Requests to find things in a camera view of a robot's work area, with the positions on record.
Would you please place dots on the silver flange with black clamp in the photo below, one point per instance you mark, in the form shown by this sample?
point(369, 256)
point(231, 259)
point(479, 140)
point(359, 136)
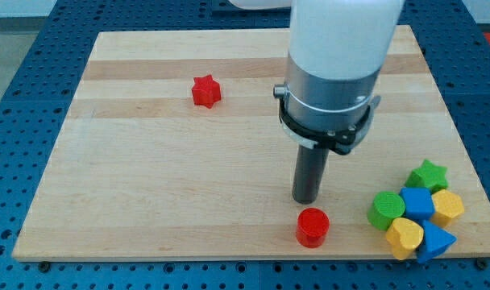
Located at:
point(320, 113)

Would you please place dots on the blue cube block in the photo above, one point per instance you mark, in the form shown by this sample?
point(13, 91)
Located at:
point(418, 203)

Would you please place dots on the yellow heart block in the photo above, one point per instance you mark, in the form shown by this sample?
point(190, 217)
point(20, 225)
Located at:
point(404, 236)

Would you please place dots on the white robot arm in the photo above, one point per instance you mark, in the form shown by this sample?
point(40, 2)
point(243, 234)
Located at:
point(336, 39)

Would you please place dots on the green star block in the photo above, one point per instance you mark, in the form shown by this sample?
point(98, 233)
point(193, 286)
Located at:
point(428, 175)

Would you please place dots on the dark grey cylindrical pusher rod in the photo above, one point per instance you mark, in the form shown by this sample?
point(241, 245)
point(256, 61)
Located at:
point(308, 173)

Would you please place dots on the red star block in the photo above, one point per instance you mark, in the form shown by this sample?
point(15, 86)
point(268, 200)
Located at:
point(206, 91)

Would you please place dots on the yellow hexagon block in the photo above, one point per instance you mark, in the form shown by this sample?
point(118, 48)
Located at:
point(448, 207)

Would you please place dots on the blue triangle block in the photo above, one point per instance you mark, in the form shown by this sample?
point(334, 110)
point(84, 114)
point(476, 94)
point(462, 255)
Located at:
point(436, 241)

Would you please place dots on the red cylinder block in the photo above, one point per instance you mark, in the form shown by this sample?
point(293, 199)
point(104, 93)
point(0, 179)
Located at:
point(312, 227)

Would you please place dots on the light wooden board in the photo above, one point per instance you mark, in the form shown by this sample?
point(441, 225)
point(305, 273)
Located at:
point(138, 172)

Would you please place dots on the green cylinder block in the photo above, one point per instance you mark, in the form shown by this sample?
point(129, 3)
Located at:
point(385, 208)

